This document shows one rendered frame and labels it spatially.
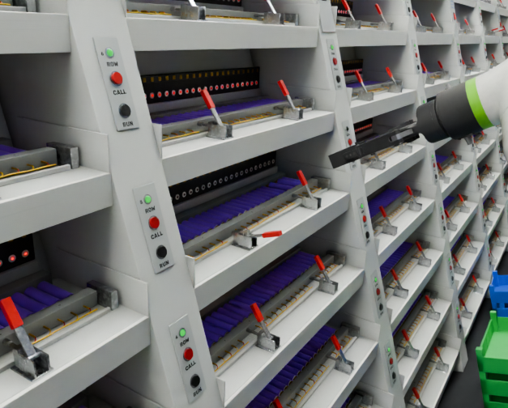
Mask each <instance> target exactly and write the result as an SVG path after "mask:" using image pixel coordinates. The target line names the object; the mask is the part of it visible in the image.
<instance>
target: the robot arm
mask: <svg viewBox="0 0 508 408"><path fill-rule="evenodd" d="M416 117H417V121H414V120H413V119H411V120H408V121H405V122H404V123H402V124H400V125H399V126H396V127H395V128H393V129H391V130H388V132H387V133H386V134H383V135H380V136H378V137H376V138H375V137H374V138H372V139H371V140H367V141H363V142H355V145H353V146H350V147H347V148H345V149H343V150H341V151H337V152H336V153H334V154H331V155H329V156H328V157H329V159H330V161H331V165H332V167H333V168H337V167H340V166H343V165H345V164H349V163H351V162H353V161H355V160H358V159H361V158H364V157H365V156H366V155H375V153H374V152H377V151H380V150H383V149H385V148H388V147H391V146H394V147H396V146H398V145H401V144H403V143H406V142H413V141H415V140H417V139H418V138H419V137H420V135H419V134H423V135H424V136H425V139H426V140H427V141H428V142H430V143H435V142H438V141H441V140H443V139H446V138H449V137H451V138H453V139H454V140H457V139H458V140H461V138H464V140H465V141H466V143H467V145H471V144H473V142H472V137H471V136H472V135H473V134H474V133H477V132H479V131H482V130H486V129H488V128H490V127H493V126H495V125H500V124H501V127H502V142H503V153H504V156H505V158H506V162H507V163H508V59H506V60H505V61H504V62H502V63H501V64H499V65H498V66H496V67H494V68H492V69H491V70H489V71H487V72H485V73H483V74H481V75H479V76H476V77H475V78H473V79H469V80H468V81H465V82H463V83H460V84H458V85H456V86H453V87H451V86H450V85H449V83H448V84H446V90H445V91H441V92H439V93H438V94H437V96H436V99H435V100H431V101H430V102H428V103H425V104H422V105H420V106H419V107H418V108H417V109H416Z"/></svg>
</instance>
